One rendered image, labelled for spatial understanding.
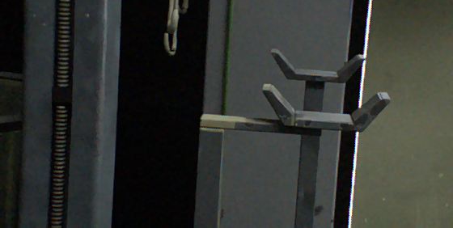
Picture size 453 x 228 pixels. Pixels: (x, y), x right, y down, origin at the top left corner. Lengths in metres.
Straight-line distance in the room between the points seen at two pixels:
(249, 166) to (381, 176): 1.61
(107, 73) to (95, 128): 0.04
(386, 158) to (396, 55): 0.35
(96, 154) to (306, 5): 0.53
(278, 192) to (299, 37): 0.20
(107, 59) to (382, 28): 2.34
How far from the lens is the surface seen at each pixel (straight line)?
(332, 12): 1.14
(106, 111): 0.67
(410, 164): 2.79
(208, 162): 0.58
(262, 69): 1.14
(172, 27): 1.15
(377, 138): 2.80
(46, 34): 0.66
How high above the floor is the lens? 1.21
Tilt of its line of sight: 10 degrees down
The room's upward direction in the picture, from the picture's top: 4 degrees clockwise
